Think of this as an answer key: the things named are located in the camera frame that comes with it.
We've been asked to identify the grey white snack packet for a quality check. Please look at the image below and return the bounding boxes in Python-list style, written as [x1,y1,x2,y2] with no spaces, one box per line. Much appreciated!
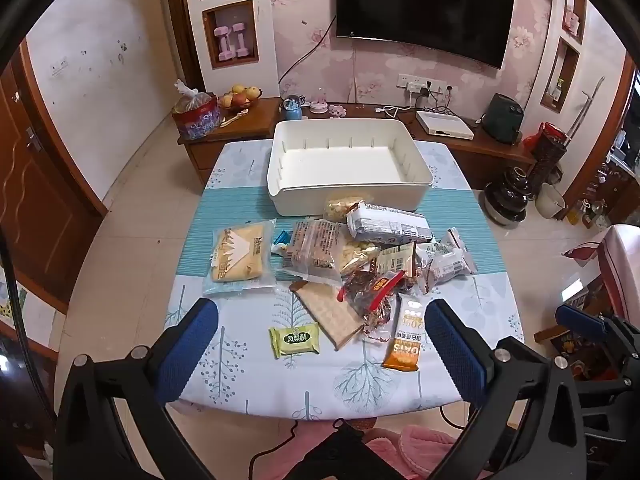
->
[431,227,478,283]
[414,242,438,293]

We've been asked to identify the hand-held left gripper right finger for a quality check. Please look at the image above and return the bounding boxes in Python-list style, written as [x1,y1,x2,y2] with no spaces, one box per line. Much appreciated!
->
[424,299,587,480]

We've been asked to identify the toast bread packet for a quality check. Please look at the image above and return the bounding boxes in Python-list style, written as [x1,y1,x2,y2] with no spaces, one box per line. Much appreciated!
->
[202,218,278,296]

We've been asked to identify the black television cable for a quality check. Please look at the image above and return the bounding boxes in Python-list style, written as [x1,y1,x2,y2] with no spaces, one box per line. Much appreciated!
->
[277,14,338,100]

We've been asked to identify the wooden door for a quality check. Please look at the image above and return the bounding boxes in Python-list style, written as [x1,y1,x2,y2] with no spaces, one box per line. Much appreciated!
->
[0,45,108,311]

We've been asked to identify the orange oat bar packet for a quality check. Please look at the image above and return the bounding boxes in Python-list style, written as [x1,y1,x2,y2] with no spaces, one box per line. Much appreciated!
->
[382,292,426,372]

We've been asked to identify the white set-top box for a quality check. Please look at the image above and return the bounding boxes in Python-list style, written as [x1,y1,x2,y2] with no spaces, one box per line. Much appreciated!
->
[416,110,475,138]

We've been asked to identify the small green cake packet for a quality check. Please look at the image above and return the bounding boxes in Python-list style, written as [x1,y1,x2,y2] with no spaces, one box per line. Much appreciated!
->
[269,322,321,359]

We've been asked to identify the black ceramic urn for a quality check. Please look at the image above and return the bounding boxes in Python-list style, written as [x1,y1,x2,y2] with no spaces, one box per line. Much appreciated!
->
[482,165,541,226]

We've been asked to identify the tree print tablecloth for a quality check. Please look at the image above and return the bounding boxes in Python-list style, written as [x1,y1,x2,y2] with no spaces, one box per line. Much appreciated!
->
[164,140,525,421]

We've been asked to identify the white wall power sockets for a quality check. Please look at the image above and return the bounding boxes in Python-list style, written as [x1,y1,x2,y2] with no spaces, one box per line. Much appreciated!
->
[397,74,458,97]

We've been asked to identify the clear bag yellow puffs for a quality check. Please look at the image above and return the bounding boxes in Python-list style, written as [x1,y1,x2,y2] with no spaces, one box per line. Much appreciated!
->
[324,195,363,223]

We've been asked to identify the pink striped cloth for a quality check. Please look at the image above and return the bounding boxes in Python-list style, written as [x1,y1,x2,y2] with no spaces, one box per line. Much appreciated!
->
[564,224,640,322]

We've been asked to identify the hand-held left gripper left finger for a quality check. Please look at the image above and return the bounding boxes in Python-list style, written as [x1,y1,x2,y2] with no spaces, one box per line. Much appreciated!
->
[52,297,221,480]

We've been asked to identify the brown wafer packet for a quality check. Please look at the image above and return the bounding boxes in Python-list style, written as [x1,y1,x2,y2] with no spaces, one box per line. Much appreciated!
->
[290,280,366,351]

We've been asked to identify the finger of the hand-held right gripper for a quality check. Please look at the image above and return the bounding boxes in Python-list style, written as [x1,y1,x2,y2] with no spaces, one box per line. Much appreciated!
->
[580,375,640,431]
[555,304,640,361]

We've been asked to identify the blue white biscuit packet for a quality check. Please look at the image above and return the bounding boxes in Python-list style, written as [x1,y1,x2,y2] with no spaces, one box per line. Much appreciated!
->
[346,202,433,245]

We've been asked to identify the white plastic storage bin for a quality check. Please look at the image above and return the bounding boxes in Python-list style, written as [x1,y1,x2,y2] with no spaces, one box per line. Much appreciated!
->
[266,119,434,218]

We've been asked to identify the plastic bag with red tin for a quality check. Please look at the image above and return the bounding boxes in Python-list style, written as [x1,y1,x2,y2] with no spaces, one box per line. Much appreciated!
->
[172,80,222,141]

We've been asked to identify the metal rod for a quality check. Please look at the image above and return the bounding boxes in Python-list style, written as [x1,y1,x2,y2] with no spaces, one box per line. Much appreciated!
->
[564,77,607,147]

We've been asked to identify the clear cracker packet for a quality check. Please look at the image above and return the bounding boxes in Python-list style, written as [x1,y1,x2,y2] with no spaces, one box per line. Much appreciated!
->
[276,219,346,283]

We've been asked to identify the dark green appliance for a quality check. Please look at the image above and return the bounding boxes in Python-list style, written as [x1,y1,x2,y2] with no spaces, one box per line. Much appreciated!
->
[482,92,524,146]

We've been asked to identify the pink fleece garment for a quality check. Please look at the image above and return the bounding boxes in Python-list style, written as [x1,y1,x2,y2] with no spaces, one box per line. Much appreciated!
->
[332,420,496,480]

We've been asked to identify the wooden television cabinet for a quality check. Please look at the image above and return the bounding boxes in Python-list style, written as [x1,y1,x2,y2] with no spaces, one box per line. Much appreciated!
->
[177,97,536,191]

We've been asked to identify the small blue snack packet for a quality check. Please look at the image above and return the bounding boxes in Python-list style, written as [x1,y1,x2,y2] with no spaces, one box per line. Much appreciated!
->
[271,230,293,258]

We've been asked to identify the white pot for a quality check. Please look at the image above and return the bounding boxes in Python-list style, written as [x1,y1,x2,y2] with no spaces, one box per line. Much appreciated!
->
[535,185,568,220]

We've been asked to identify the beige packet red edges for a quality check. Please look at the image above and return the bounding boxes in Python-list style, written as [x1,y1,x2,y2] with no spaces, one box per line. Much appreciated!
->
[375,242,416,281]

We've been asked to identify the fruit bowl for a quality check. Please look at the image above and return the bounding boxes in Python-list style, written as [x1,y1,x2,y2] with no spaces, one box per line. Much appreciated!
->
[220,85,263,111]

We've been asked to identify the black television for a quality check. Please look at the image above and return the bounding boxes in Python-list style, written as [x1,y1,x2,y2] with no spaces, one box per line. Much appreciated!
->
[336,0,516,70]

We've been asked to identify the red label nut bar packet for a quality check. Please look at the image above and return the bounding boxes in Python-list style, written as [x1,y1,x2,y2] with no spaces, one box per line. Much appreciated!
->
[337,269,406,318]

